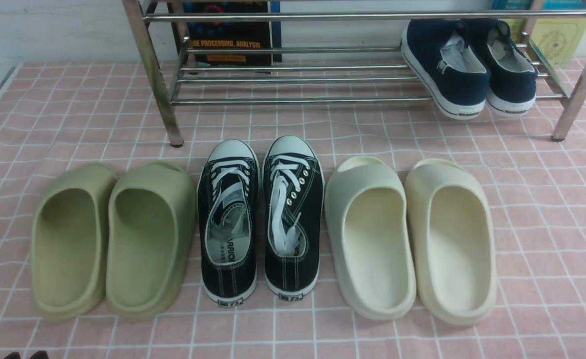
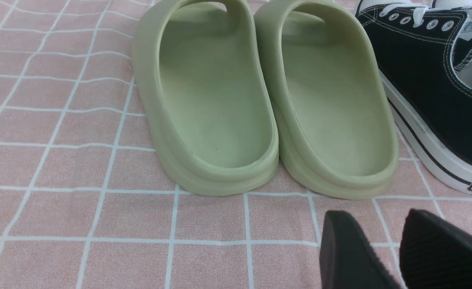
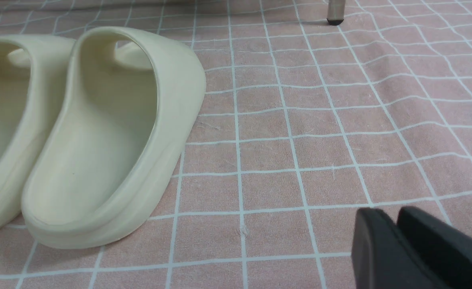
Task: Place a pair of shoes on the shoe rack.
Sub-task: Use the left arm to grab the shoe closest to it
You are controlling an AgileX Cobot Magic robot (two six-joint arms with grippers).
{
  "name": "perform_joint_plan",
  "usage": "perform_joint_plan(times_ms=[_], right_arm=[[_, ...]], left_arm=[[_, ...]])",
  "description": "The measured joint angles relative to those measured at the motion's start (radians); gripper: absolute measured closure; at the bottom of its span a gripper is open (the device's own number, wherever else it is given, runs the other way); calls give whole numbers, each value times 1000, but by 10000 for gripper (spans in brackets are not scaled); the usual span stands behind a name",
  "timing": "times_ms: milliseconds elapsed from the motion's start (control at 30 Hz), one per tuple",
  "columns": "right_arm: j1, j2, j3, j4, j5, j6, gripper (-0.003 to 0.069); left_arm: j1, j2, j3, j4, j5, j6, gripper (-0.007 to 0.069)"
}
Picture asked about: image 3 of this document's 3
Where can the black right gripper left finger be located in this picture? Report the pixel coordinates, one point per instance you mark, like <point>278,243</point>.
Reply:
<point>382,257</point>

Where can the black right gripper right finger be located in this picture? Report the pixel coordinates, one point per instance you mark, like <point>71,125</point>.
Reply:
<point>445,250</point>

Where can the steel shoe rack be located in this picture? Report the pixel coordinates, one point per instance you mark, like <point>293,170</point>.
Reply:
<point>335,14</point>

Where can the pink checked floor cloth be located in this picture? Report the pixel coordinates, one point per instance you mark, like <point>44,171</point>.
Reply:
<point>303,123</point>

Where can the cream slipper, right one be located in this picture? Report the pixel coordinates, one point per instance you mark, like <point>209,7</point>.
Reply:
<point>131,101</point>

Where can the cream slipper, one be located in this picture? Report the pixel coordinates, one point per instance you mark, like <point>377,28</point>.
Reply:
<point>33,75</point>
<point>131,101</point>

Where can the cream slipper, left one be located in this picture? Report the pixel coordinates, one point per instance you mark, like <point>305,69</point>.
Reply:
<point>33,75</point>

